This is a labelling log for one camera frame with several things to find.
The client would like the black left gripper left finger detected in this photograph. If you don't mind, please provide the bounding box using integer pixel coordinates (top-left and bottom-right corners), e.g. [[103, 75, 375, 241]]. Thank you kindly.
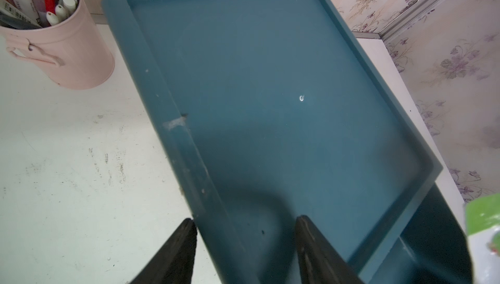
[[131, 218, 197, 284]]

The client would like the teal drawer cabinet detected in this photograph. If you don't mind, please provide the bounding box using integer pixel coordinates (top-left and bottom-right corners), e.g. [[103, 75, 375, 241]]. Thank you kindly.
[[101, 0, 443, 284]]

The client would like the white marker pen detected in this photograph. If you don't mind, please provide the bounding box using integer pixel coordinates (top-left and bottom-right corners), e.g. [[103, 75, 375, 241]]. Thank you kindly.
[[46, 0, 78, 26]]

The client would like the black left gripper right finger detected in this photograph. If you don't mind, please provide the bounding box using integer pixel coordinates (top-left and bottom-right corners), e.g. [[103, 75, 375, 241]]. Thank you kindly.
[[294, 215, 363, 284]]

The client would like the green white seed bag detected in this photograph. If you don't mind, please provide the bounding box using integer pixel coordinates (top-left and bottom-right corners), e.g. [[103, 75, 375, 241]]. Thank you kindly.
[[465, 194, 500, 284]]

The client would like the pink pen holder cup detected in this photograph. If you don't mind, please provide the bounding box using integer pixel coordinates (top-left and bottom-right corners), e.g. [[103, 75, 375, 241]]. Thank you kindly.
[[1, 0, 115, 90]]

